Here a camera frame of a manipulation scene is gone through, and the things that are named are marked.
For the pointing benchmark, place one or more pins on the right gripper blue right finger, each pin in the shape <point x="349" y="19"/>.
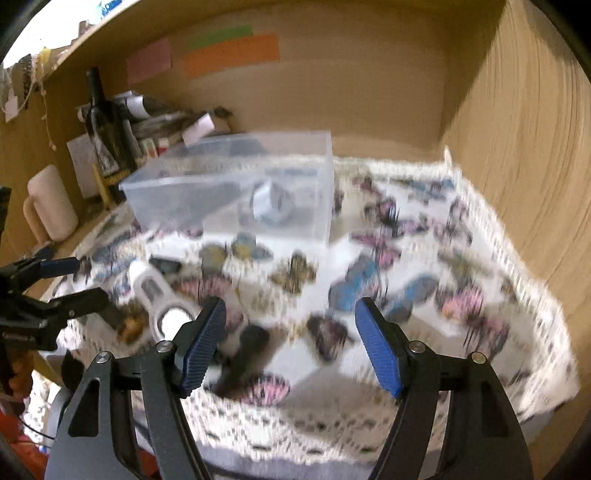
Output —
<point x="385" y="345"/>

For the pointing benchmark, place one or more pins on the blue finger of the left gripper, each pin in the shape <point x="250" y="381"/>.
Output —
<point x="77" y="304"/>
<point x="38" y="269"/>

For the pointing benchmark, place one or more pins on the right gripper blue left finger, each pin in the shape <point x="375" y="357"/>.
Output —
<point x="195" y="344"/>

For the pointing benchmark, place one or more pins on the black gold cosmetic tube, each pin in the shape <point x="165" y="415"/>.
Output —
<point x="252" y="341"/>

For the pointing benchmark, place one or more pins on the pink ceramic mug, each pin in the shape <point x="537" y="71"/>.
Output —
<point x="47" y="208"/>

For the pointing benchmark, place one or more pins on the yellow pencil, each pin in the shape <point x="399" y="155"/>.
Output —
<point x="107" y="201"/>

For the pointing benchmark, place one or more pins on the butterfly lace tablecloth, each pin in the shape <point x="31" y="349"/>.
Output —
<point x="337" y="277"/>

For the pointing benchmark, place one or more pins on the dark wine bottle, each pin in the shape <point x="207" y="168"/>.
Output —
<point x="105" y="129"/>

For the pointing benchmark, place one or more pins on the clear plastic storage box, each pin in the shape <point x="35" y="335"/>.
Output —
<point x="200" y="186"/>

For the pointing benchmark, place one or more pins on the pink paper note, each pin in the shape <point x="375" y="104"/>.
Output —
<point x="149" y="61"/>

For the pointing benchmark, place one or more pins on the wooden shelf board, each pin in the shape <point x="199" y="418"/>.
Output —
<point x="68" y="33"/>

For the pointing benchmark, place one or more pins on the orange paper note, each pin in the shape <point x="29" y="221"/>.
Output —
<point x="234" y="53"/>

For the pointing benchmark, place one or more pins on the green paper note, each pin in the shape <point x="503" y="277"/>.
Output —
<point x="212" y="38"/>

